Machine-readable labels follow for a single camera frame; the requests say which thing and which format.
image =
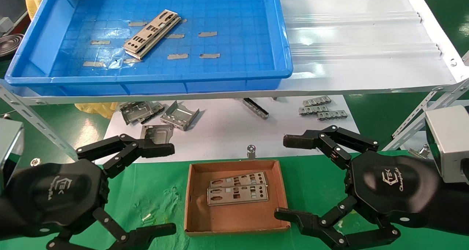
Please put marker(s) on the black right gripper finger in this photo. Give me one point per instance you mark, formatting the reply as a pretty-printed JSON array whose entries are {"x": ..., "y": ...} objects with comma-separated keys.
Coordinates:
[
  {"x": 315, "y": 139},
  {"x": 311, "y": 224}
]

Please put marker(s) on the long grey metal channel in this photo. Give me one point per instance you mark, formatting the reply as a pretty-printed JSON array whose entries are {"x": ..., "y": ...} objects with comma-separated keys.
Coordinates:
[{"x": 255, "y": 107}]

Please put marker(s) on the black round disc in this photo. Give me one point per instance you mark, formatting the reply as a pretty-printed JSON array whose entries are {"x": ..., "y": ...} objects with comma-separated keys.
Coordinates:
[{"x": 9, "y": 44}]

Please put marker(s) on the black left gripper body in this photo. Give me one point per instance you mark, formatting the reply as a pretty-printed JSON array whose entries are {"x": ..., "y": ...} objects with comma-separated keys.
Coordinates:
[{"x": 55, "y": 195}]

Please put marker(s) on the grey bracket with raised walls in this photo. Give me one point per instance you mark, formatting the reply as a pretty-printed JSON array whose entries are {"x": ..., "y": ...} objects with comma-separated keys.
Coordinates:
[{"x": 179, "y": 115}]

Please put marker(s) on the small toothed metal strip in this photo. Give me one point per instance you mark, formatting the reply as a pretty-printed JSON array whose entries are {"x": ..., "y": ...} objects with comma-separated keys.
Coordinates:
[
  {"x": 332, "y": 115},
  {"x": 313, "y": 110},
  {"x": 317, "y": 101}
]

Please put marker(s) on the metal I/O shield plate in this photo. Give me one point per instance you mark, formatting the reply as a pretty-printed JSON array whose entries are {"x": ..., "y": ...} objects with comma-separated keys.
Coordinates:
[
  {"x": 253, "y": 177},
  {"x": 137, "y": 56},
  {"x": 151, "y": 30},
  {"x": 238, "y": 198}
]

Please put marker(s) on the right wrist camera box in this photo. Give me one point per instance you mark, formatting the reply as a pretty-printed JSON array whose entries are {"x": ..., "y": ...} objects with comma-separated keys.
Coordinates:
[{"x": 447, "y": 140}]

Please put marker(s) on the white metal rack shelf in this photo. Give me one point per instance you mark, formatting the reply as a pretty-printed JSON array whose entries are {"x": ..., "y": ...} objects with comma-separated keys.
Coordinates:
[{"x": 348, "y": 41}]

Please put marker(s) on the blue plastic tray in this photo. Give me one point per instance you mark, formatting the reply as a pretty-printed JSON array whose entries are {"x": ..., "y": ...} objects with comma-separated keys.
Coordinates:
[{"x": 238, "y": 22}]

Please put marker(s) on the brown cardboard box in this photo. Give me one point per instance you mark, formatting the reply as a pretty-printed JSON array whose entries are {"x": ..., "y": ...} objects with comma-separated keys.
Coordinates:
[{"x": 234, "y": 217}]

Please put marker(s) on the grey sheet metal bracket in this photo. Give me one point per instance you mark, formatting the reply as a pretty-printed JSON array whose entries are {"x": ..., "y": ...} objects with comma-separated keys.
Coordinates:
[
  {"x": 159, "y": 109},
  {"x": 135, "y": 111}
]

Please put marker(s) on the green cloth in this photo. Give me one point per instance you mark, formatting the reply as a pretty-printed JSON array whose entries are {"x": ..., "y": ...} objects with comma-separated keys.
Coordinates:
[{"x": 161, "y": 191}]

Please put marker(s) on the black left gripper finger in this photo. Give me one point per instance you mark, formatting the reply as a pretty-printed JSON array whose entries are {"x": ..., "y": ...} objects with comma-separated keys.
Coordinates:
[
  {"x": 146, "y": 235},
  {"x": 124, "y": 149}
]

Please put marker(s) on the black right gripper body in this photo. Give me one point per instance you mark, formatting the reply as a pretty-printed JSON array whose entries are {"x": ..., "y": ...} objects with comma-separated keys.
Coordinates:
[{"x": 392, "y": 187}]

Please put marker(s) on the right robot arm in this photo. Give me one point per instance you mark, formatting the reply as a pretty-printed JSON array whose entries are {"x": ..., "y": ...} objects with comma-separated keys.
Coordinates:
[{"x": 454, "y": 209}]

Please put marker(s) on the small grey box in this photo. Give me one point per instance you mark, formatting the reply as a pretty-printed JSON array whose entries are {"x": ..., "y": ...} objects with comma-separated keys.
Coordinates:
[{"x": 4, "y": 24}]

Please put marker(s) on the grey slotted angle brace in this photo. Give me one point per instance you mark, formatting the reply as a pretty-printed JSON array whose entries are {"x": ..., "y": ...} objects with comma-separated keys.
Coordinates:
[
  {"x": 416, "y": 113},
  {"x": 397, "y": 143},
  {"x": 36, "y": 122}
]

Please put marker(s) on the flat grey metal bracket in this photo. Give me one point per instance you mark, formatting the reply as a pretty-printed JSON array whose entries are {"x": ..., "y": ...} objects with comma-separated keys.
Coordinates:
[{"x": 157, "y": 132}]

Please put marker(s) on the small white scrap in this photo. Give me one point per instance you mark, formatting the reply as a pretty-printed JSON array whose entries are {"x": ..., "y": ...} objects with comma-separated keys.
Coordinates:
[{"x": 146, "y": 217}]

